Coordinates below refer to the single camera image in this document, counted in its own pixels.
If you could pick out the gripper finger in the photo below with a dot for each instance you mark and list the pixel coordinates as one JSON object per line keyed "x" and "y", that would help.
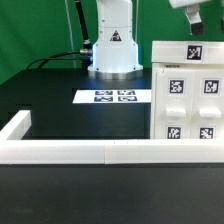
{"x": 192, "y": 13}

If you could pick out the white cabinet body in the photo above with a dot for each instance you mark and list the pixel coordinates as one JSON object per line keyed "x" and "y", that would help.
{"x": 157, "y": 71}

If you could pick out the small white tagged box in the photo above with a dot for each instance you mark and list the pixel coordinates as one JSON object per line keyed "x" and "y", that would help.
{"x": 188, "y": 52}

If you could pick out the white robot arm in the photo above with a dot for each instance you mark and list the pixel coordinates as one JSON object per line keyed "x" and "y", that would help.
{"x": 115, "y": 54}

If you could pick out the white base tag plate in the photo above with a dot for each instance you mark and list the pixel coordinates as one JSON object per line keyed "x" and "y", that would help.
{"x": 112, "y": 96}

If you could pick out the white U-shaped foam fence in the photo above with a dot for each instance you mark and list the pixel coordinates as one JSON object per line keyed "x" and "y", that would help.
{"x": 14, "y": 149}

